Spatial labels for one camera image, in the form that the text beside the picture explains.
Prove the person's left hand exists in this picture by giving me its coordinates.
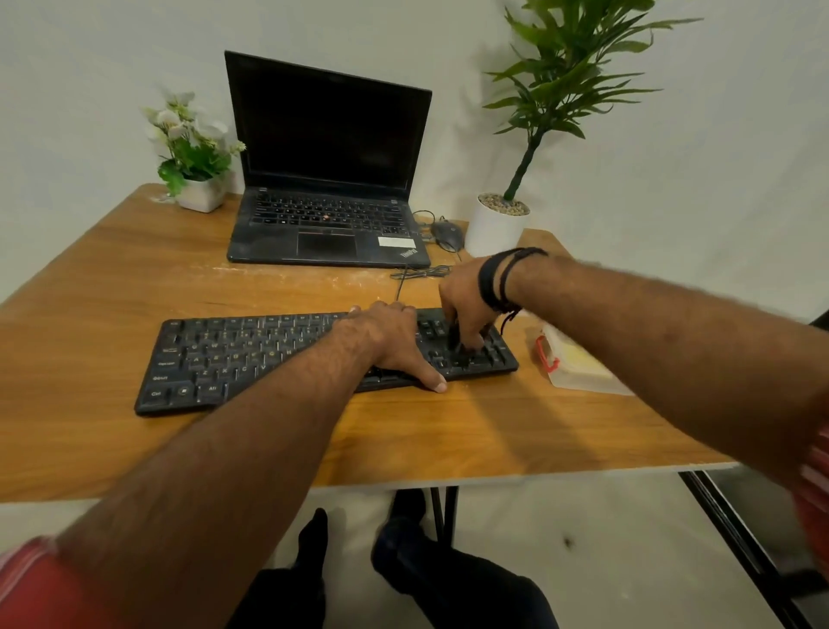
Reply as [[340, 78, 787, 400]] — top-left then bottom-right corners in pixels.
[[333, 300, 449, 395]]

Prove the person's right hand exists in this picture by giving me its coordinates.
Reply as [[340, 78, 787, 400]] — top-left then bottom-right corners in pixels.
[[438, 257, 522, 354]]

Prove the small black brush tool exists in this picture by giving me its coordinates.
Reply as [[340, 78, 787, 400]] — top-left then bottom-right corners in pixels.
[[447, 317, 484, 371]]

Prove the yellow cleaning cloth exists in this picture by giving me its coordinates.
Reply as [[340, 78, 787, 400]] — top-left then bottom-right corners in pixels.
[[556, 343, 604, 380]]

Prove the clear plastic container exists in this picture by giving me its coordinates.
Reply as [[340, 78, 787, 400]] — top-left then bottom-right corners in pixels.
[[534, 321, 636, 397]]

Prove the black keyboard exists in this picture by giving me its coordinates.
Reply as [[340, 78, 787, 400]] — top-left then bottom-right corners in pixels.
[[134, 308, 521, 418]]

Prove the person's right forearm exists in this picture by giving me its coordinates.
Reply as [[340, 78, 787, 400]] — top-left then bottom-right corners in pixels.
[[511, 256, 829, 493]]

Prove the person's left forearm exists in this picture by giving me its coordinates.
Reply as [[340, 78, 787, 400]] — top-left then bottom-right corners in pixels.
[[54, 330, 377, 629]]

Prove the person's right leg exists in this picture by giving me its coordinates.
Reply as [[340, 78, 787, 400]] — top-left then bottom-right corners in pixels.
[[370, 489, 561, 629]]

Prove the person's leg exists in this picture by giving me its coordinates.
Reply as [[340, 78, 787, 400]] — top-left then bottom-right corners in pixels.
[[370, 489, 561, 629], [223, 508, 330, 629]]

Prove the person's left leg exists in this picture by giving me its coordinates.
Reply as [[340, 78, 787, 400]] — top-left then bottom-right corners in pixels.
[[223, 508, 330, 629]]

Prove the black wristband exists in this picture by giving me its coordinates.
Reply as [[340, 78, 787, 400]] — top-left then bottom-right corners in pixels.
[[478, 246, 550, 338]]

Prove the black computer mouse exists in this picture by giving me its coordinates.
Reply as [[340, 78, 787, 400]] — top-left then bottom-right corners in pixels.
[[429, 219, 466, 254]]

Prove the tall green plant white pot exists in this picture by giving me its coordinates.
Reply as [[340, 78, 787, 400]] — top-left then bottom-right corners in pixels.
[[463, 0, 704, 259]]

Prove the black laptop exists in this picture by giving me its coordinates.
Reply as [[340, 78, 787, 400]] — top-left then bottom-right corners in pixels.
[[224, 50, 433, 270]]

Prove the small white flower pot plant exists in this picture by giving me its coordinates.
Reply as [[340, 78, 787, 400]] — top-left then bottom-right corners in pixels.
[[142, 90, 247, 214]]

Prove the red right sleeve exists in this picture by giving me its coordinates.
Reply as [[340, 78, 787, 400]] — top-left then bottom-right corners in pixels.
[[793, 424, 829, 581]]

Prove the red sleeve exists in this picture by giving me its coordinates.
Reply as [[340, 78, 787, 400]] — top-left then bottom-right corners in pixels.
[[793, 424, 829, 581], [0, 536, 85, 629]]

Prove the red left sleeve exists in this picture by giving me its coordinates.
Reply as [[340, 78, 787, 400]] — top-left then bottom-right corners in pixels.
[[0, 536, 85, 629]]

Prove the black metal table frame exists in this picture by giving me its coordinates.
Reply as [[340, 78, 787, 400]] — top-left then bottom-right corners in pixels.
[[427, 486, 461, 549]]

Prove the black window frame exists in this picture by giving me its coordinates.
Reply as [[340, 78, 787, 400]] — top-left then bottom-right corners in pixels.
[[678, 310, 829, 629]]

